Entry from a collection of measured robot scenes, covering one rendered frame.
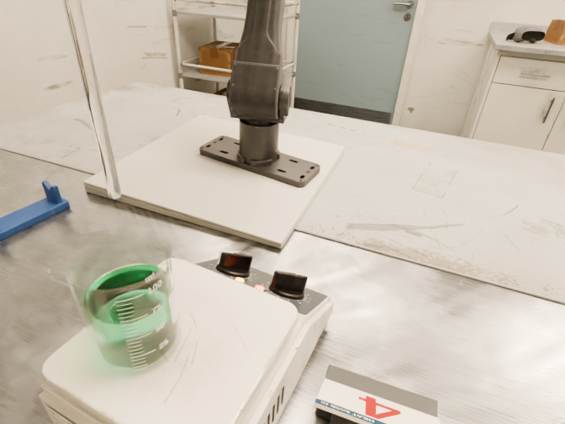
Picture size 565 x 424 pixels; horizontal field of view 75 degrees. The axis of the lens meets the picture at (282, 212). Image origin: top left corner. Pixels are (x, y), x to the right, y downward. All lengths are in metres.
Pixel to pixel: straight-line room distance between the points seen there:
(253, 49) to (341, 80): 2.73
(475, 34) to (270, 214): 2.75
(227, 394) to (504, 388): 0.25
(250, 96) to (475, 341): 0.39
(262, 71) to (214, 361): 0.39
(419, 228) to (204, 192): 0.31
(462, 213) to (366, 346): 0.30
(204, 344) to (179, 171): 0.39
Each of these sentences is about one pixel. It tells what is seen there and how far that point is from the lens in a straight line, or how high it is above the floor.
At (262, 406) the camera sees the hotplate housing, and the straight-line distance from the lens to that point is 0.25.
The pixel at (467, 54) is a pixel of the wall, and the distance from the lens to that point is 3.15.
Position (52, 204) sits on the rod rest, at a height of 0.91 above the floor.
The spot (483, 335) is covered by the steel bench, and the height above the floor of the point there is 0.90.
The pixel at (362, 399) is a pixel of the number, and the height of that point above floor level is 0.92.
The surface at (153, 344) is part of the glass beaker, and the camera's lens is 0.23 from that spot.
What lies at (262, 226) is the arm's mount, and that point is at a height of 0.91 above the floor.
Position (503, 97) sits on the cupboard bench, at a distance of 2.62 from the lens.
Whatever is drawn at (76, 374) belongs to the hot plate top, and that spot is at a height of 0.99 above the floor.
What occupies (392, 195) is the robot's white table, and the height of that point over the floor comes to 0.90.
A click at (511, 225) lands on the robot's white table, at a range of 0.62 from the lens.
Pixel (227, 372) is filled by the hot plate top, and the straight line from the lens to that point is 0.24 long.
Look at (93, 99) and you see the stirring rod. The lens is 0.18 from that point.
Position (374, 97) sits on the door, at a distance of 3.24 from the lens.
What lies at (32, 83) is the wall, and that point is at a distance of 1.99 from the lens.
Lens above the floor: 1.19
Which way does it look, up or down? 33 degrees down
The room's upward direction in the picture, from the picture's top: 3 degrees clockwise
